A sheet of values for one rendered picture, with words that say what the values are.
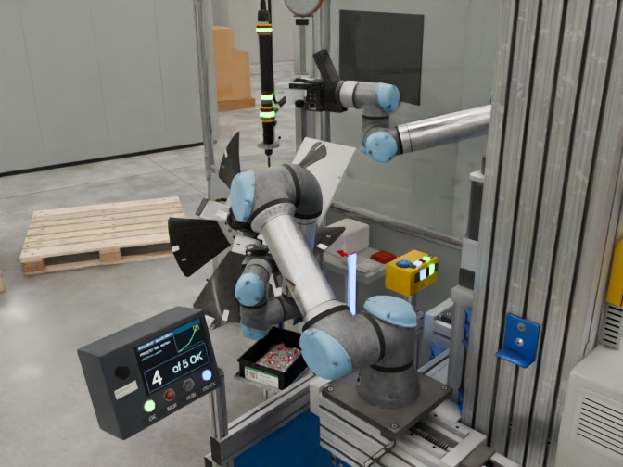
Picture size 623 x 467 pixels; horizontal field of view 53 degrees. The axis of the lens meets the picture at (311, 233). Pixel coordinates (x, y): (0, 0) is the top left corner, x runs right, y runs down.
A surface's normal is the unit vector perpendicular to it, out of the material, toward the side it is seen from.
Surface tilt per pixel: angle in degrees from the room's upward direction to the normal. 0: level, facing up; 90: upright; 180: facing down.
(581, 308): 90
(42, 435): 0
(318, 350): 95
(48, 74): 90
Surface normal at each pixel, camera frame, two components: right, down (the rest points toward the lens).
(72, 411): -0.01, -0.93
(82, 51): 0.54, 0.31
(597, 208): -0.71, 0.28
